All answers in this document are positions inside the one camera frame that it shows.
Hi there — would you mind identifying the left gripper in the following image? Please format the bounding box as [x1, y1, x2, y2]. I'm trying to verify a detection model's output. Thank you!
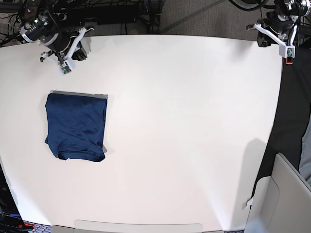
[257, 11, 298, 48]

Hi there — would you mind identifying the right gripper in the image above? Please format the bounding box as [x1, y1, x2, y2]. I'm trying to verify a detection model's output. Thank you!
[37, 31, 87, 61]

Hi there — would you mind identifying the blue long-sleeve T-shirt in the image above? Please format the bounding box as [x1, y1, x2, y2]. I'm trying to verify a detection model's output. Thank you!
[45, 93, 107, 162]

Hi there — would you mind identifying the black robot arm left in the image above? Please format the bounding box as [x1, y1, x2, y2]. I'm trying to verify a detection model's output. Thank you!
[258, 0, 311, 49]

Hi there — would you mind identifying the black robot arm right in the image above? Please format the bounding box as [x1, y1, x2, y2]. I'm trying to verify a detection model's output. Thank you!
[19, 0, 91, 64]

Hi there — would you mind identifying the red black clamp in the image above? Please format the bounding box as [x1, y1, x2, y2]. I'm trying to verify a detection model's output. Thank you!
[285, 57, 293, 65]

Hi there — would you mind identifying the white power strip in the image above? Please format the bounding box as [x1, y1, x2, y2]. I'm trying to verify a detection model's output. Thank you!
[54, 13, 67, 21]

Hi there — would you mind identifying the beige plastic bin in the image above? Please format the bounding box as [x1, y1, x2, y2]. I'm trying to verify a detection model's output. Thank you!
[244, 153, 311, 233]

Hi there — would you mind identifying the black box with labels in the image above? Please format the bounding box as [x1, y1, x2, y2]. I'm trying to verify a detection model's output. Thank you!
[0, 167, 23, 233]

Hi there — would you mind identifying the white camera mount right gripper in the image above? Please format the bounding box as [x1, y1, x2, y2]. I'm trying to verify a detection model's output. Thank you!
[40, 26, 95, 75]

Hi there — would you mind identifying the white camera mount gripper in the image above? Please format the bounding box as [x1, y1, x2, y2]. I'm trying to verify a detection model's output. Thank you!
[40, 26, 95, 75]
[246, 21, 297, 64]

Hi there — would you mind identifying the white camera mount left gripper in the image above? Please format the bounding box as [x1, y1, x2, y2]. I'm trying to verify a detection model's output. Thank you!
[246, 21, 297, 64]

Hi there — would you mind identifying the red handled tool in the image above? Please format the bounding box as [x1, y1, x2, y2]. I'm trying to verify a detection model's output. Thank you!
[17, 223, 35, 231]

